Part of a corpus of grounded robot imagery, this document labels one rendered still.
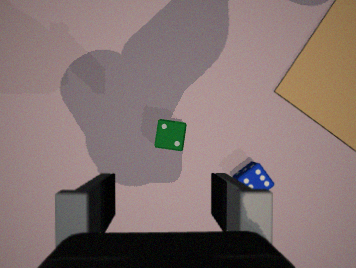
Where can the blue die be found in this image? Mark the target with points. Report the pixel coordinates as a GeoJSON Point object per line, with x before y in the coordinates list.
{"type": "Point", "coordinates": [254, 176]}

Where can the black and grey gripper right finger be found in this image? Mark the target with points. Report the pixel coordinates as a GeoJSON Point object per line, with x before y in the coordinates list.
{"type": "Point", "coordinates": [238, 207]}

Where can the tan flat mat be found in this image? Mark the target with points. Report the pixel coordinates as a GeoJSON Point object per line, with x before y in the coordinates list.
{"type": "Point", "coordinates": [321, 82]}

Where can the green die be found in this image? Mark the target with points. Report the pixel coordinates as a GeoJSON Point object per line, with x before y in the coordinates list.
{"type": "Point", "coordinates": [170, 135]}

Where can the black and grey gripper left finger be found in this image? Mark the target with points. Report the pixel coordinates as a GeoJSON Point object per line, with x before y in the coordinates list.
{"type": "Point", "coordinates": [88, 209]}

